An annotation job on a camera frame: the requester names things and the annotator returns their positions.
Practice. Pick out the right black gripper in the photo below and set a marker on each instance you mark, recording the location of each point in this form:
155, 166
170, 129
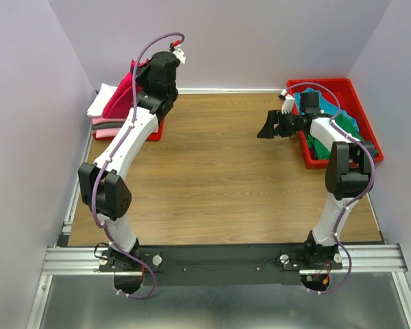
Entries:
274, 117

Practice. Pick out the magenta t shirt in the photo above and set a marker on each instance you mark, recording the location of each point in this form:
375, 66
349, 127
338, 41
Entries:
120, 103

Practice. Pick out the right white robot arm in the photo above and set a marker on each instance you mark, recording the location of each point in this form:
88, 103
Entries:
349, 174

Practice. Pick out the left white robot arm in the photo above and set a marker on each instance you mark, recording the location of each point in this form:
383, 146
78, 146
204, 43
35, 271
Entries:
102, 183

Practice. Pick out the green t shirt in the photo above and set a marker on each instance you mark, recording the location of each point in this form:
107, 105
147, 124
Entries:
320, 151

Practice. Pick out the blue t shirt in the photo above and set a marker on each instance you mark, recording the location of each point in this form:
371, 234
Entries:
330, 108

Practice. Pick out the red plastic bin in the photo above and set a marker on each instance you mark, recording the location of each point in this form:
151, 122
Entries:
343, 89

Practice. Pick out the red folded t shirt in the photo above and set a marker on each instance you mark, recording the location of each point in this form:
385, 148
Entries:
154, 136

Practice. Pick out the grey folded t shirt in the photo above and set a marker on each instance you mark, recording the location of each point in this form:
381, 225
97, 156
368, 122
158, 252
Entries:
105, 126

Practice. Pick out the pink folded t shirt lower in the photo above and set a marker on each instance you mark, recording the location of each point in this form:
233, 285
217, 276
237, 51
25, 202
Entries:
105, 133

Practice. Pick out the white folded t shirt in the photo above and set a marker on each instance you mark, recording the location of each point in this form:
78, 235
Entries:
101, 100

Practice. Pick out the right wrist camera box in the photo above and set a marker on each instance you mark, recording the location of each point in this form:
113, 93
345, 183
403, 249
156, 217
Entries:
287, 100

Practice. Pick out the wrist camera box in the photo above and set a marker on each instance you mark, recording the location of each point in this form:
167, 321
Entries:
180, 55
287, 100

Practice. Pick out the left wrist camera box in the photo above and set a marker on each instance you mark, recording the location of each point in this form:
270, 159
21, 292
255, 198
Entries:
180, 55

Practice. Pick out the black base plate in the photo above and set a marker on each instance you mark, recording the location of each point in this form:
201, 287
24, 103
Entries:
221, 265

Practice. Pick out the aluminium frame rail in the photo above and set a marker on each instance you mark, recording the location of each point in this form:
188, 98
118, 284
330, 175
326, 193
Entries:
74, 261

